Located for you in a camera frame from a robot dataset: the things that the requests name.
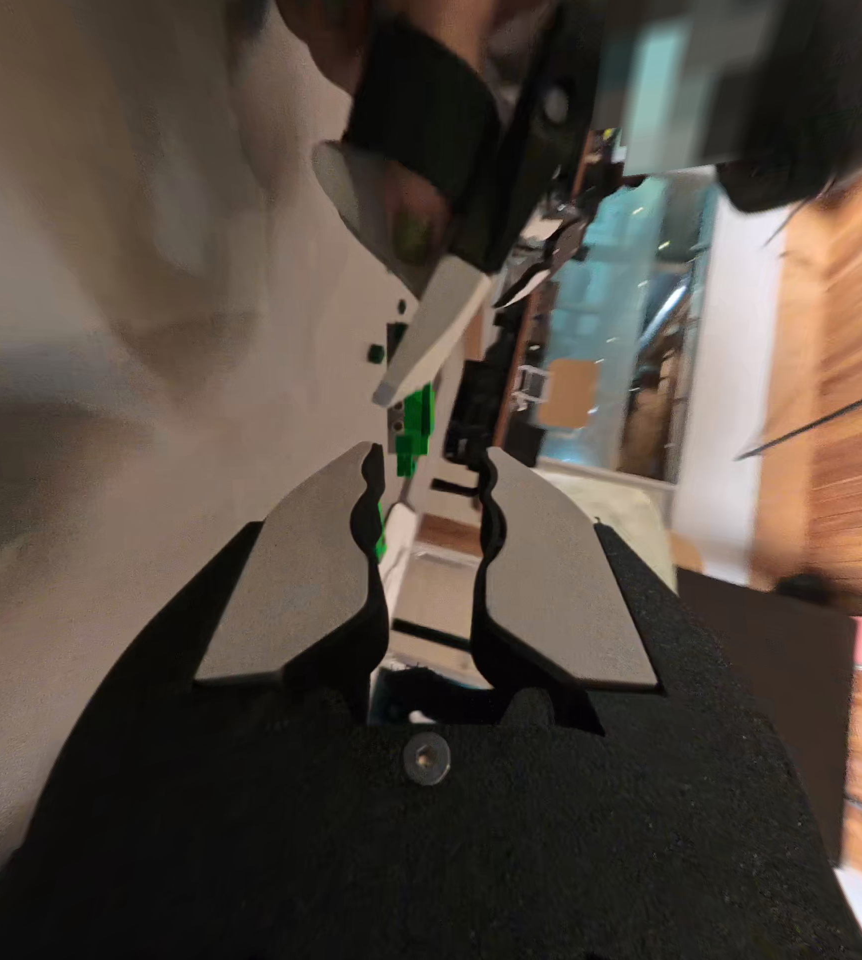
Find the tan chair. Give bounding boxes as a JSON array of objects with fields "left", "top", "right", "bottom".
[{"left": 539, "top": 357, "right": 601, "bottom": 431}]

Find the long green brick assembly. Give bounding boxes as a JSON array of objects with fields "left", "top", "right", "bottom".
[{"left": 394, "top": 383, "right": 434, "bottom": 478}]

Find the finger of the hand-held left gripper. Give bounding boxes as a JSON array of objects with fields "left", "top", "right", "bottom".
[{"left": 371, "top": 253, "right": 492, "bottom": 409}]

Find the glass partition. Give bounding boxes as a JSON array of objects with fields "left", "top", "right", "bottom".
[{"left": 551, "top": 176, "right": 717, "bottom": 481}]

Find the black panel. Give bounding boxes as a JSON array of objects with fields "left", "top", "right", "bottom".
[{"left": 677, "top": 566, "right": 861, "bottom": 867}]

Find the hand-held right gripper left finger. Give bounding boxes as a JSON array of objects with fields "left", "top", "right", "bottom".
[{"left": 194, "top": 441, "right": 390, "bottom": 726}]

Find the person's left hand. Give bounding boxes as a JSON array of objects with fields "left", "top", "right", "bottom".
[{"left": 384, "top": 161, "right": 453, "bottom": 268}]

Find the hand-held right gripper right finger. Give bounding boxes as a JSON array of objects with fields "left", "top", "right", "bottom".
[{"left": 470, "top": 447, "right": 661, "bottom": 736}]

